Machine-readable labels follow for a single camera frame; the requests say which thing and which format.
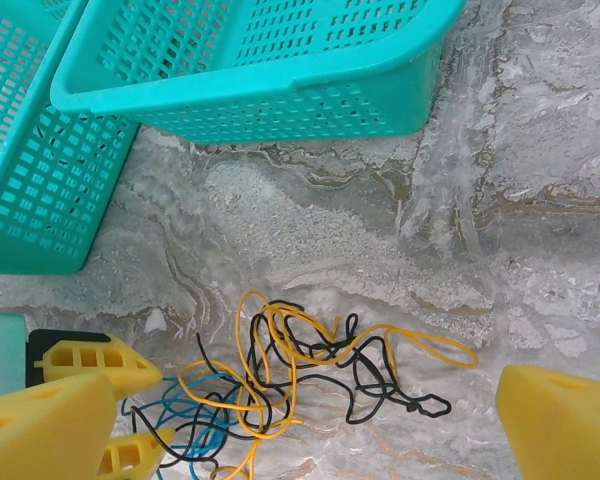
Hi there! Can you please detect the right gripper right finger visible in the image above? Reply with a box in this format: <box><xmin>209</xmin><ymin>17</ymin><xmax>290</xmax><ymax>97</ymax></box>
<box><xmin>494</xmin><ymin>363</ymin><xmax>600</xmax><ymax>480</ymax></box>

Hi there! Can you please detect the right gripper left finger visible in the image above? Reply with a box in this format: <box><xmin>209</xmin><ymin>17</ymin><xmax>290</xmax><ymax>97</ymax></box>
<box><xmin>0</xmin><ymin>370</ymin><xmax>117</xmax><ymax>480</ymax></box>

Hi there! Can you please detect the thin blue cable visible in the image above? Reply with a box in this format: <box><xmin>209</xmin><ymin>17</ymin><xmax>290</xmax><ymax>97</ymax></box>
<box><xmin>119</xmin><ymin>377</ymin><xmax>242</xmax><ymax>480</ymax></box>

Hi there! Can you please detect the thin black cable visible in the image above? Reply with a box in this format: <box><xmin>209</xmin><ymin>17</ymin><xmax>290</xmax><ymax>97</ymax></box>
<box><xmin>129</xmin><ymin>332</ymin><xmax>301</xmax><ymax>467</ymax></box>
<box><xmin>247</xmin><ymin>299</ymin><xmax>454</xmax><ymax>425</ymax></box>

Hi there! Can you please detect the teal plastic basket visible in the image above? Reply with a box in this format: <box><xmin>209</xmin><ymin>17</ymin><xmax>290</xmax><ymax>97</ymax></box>
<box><xmin>49</xmin><ymin>0</ymin><xmax>469</xmax><ymax>146</ymax></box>
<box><xmin>0</xmin><ymin>0</ymin><xmax>141</xmax><ymax>276</ymax></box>

